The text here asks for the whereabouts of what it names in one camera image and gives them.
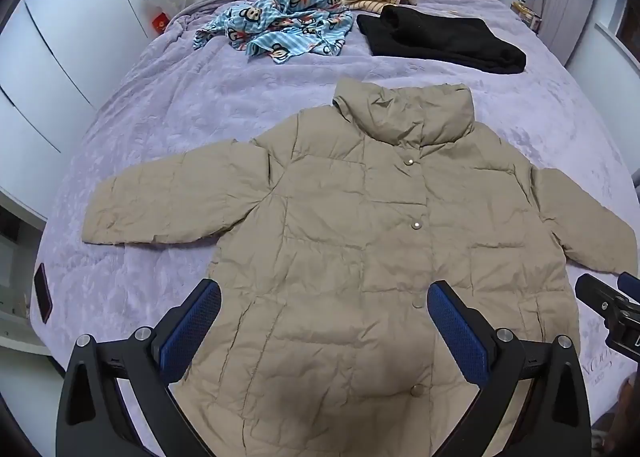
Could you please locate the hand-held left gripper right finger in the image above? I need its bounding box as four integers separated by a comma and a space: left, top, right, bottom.
427, 279, 592, 457

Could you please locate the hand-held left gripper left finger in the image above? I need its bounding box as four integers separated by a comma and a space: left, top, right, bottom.
56, 278, 222, 457

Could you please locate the khaki puffer jacket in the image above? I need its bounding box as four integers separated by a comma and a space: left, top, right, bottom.
81, 78, 632, 457

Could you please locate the black phone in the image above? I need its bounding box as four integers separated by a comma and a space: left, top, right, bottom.
32, 263, 53, 324

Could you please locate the white shelf unit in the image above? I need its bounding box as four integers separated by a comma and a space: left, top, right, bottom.
0, 189, 51, 353

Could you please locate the purple plush blanket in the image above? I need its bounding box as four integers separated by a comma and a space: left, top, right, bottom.
30, 0, 640, 457

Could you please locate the dark framed window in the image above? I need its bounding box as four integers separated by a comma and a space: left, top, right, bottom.
595, 0, 640, 68

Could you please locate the yellow patterned box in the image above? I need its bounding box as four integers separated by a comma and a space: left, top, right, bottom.
511, 0, 543, 32

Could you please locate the light purple curtain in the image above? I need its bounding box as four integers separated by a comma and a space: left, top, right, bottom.
540, 0, 606, 68

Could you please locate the black folded garment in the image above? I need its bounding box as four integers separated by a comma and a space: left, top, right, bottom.
356, 5, 527, 75

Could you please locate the blue monkey print pajamas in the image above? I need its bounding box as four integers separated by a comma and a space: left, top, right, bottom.
194, 0, 353, 65

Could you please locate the white wardrobe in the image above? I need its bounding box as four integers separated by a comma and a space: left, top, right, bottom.
0, 0, 156, 233

